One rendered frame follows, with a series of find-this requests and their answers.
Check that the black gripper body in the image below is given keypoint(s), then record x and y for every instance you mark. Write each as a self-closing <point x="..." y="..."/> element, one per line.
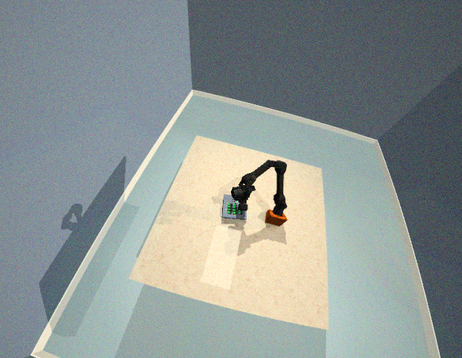
<point x="242" y="205"/>

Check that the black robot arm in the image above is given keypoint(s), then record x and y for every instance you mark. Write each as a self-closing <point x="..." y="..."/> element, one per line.
<point x="250" y="178"/>

